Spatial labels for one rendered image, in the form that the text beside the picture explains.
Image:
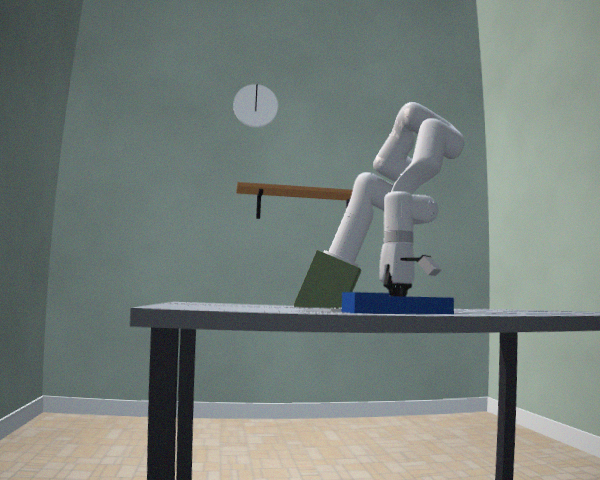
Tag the blue rack of bins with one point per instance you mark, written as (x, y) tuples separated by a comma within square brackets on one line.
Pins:
[(383, 303)]

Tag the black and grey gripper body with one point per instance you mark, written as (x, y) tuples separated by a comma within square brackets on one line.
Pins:
[(401, 271)]

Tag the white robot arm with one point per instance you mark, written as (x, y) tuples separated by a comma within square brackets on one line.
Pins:
[(436, 138)]

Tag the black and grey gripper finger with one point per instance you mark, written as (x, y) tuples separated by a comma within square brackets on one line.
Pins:
[(404, 288), (394, 291)]

